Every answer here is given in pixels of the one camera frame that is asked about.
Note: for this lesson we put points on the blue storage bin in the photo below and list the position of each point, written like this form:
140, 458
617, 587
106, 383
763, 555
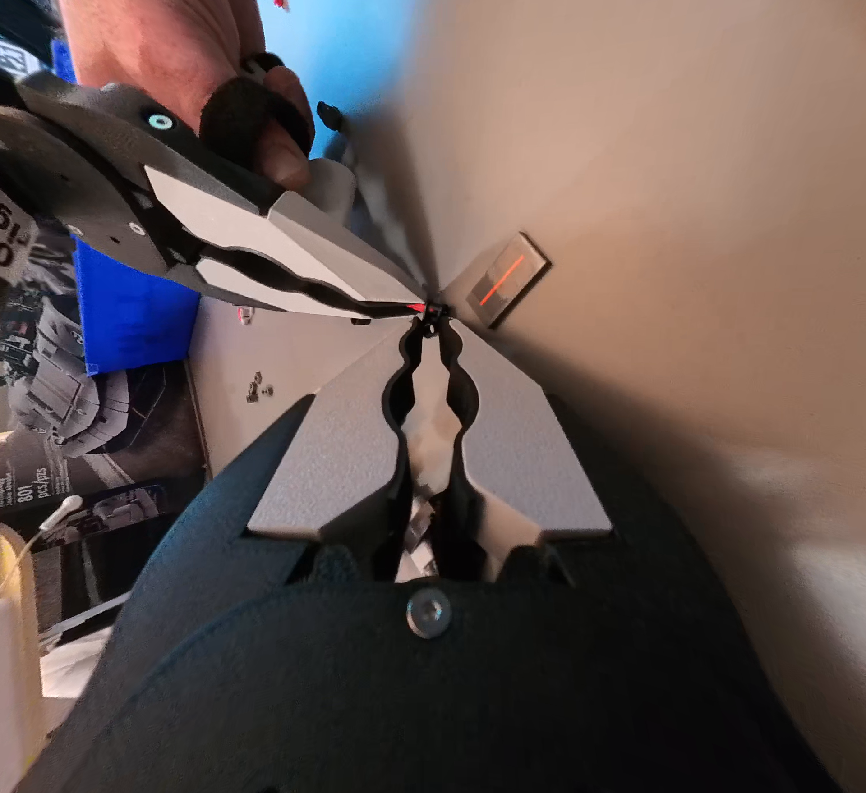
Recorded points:
128, 313

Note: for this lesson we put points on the dark lego set box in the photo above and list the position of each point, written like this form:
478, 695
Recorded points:
67, 401

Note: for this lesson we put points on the person's right hand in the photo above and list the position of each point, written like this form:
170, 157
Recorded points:
155, 8

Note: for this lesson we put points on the dark lego tile red stripe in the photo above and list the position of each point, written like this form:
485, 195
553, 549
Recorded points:
521, 279

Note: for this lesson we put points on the scattered lego pieces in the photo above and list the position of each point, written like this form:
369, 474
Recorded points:
245, 316

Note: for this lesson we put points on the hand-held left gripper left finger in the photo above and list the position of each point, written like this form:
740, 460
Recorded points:
325, 468

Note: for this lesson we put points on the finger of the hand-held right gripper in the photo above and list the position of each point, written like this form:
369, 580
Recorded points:
284, 232
257, 286

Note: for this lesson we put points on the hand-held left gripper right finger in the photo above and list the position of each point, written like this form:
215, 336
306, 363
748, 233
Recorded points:
534, 468

